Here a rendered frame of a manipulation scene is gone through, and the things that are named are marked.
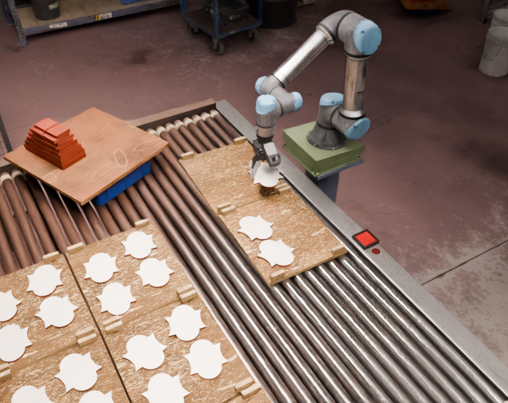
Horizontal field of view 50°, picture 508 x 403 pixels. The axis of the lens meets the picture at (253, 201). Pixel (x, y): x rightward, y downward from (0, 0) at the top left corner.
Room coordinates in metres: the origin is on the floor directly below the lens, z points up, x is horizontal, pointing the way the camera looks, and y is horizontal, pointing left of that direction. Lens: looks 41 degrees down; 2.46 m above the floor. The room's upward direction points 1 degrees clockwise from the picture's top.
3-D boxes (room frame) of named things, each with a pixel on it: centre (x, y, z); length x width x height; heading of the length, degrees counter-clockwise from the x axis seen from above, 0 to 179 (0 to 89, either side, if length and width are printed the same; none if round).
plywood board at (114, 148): (1.94, 0.73, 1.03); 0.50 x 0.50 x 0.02; 54
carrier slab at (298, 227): (1.55, -0.11, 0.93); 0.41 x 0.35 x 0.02; 29
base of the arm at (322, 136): (2.16, -0.34, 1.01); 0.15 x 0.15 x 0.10
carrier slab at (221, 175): (1.91, 0.10, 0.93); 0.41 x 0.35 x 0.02; 28
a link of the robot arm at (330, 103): (2.16, -0.35, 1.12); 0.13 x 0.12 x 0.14; 33
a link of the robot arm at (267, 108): (1.80, -0.05, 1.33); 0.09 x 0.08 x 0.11; 123
